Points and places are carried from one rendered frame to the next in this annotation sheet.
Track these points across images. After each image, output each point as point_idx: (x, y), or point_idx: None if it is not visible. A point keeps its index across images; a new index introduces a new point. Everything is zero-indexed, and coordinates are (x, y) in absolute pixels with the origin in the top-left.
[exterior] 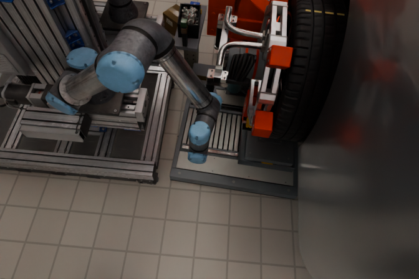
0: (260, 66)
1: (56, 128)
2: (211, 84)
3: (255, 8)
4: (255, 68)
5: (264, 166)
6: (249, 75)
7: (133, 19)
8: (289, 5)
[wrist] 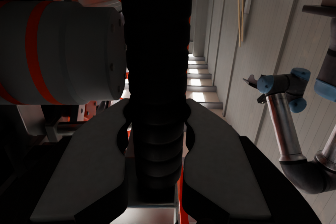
0: (2, 102)
1: None
2: (150, 212)
3: None
4: (10, 98)
5: None
6: (9, 75)
7: None
8: (52, 116)
